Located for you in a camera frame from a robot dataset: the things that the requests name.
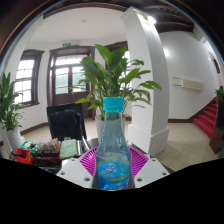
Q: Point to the dark wooden glazed door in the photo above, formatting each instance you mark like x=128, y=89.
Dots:
x=65, y=78

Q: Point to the box of wrapped snacks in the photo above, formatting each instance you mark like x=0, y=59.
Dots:
x=48, y=146

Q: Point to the dark-framed window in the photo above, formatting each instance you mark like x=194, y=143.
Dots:
x=26, y=80
x=115, y=46

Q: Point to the potted plant in white pot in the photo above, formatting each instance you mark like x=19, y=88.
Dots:
x=111, y=76
x=8, y=106

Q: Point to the red box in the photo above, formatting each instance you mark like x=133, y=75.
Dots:
x=23, y=156

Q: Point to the clear blue-capped water bottle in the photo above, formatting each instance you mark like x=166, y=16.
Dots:
x=112, y=150

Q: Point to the black chair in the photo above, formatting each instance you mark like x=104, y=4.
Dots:
x=66, y=123

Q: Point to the red carpeted staircase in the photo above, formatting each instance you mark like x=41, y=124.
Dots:
x=206, y=120

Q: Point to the green exit sign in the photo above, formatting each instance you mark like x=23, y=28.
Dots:
x=66, y=44

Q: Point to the green carton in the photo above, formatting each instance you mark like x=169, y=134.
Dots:
x=28, y=146

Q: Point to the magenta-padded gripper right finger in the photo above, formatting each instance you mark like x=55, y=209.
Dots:
x=151, y=171

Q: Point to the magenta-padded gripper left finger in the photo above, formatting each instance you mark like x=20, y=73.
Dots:
x=73, y=171

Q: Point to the green cloth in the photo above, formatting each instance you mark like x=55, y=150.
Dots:
x=68, y=149

